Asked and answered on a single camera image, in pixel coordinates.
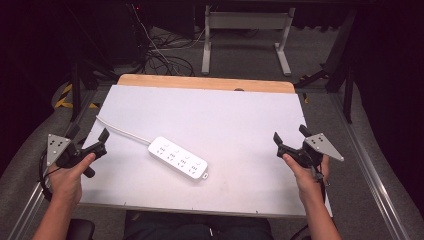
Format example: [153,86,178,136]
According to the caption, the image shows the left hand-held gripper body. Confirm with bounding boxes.
[46,133,109,179]

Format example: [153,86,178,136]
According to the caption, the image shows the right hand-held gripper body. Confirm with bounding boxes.
[276,132,345,170]

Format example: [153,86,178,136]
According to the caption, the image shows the white power strip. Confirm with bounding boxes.
[147,135,210,182]

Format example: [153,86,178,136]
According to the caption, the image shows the person's left hand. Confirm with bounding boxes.
[47,152,97,206]

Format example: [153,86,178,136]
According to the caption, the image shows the person's right hand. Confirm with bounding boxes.
[282,153,331,207]

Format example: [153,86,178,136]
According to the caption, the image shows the yellow black hazard tape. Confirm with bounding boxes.
[54,82,100,110]

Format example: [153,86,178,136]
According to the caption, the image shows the black tripod stand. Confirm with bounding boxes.
[67,59,118,123]

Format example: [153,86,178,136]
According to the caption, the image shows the black metal stand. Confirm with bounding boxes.
[294,9,356,125]

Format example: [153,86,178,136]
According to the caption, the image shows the white table board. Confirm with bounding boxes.
[79,84,333,218]

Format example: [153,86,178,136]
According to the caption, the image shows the black chair armrest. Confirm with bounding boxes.
[65,218,96,240]

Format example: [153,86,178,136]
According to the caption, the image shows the wooden table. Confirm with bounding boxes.
[116,73,297,95]

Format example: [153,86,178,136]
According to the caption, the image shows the person's dark trousers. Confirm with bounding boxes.
[122,210,275,240]

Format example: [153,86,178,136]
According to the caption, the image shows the white power strip cable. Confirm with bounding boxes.
[95,114,153,146]

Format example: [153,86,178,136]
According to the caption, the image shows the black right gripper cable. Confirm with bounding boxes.
[289,164,331,240]

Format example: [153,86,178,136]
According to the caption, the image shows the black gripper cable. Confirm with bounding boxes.
[38,149,63,203]
[289,164,331,240]

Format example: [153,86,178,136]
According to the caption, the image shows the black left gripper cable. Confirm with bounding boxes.
[38,149,63,203]

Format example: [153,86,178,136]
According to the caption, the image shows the aluminium floor rail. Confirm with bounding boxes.
[7,89,98,240]
[327,92,412,240]

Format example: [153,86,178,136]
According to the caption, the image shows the tangle of floor cables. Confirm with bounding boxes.
[129,2,214,78]

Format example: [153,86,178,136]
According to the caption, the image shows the white metal stand frame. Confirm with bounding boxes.
[200,4,297,77]

